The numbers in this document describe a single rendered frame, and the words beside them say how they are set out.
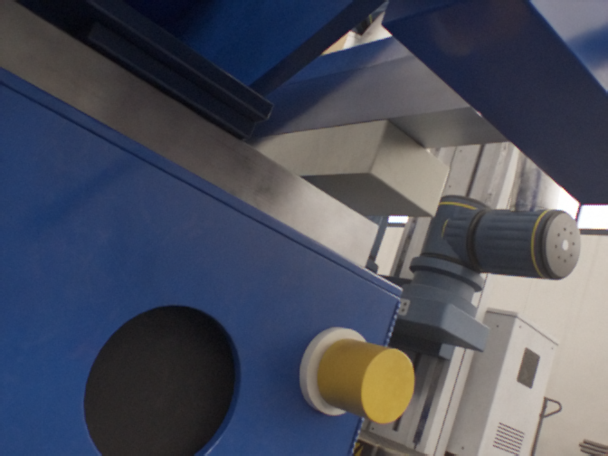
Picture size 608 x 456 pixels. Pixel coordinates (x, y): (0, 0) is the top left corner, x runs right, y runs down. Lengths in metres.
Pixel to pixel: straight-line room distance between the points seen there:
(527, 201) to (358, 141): 1.21
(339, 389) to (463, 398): 1.76
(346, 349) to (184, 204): 0.22
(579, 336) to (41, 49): 11.87
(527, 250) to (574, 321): 10.51
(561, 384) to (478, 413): 9.82
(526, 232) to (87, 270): 1.48
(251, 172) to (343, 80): 0.26
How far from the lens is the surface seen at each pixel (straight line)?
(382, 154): 0.76
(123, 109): 0.62
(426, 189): 0.82
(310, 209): 0.72
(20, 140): 0.54
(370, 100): 0.82
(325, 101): 0.89
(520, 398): 2.50
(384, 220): 2.39
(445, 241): 2.05
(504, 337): 2.37
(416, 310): 1.97
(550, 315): 12.62
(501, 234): 1.93
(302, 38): 0.86
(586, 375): 12.00
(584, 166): 0.60
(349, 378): 0.64
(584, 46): 0.47
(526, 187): 1.97
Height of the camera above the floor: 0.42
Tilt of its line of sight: 13 degrees up
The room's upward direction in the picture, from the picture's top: 20 degrees clockwise
